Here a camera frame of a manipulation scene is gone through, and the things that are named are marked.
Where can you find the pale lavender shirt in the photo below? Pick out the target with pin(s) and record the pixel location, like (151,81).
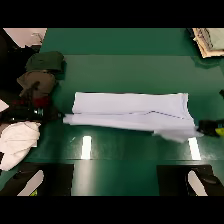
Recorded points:
(133,111)

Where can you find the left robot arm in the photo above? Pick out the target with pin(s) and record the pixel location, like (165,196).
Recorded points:
(20,114)

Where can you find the dark green garment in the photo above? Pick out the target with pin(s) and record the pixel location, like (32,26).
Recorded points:
(45,61)

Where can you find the red garment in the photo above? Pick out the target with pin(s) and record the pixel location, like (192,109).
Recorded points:
(42,101)

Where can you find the dark folded garment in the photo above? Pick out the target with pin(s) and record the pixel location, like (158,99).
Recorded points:
(190,33)

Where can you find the grey-green folded garment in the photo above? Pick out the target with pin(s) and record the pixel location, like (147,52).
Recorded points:
(216,37)

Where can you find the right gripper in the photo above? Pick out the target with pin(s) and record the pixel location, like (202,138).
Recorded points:
(207,127)

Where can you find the white garment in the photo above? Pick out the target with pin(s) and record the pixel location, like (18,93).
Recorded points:
(18,140)

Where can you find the beige folded garment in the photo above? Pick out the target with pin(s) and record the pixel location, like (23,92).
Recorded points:
(209,52)

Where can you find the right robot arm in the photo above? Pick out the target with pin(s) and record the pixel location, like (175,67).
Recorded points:
(173,180)

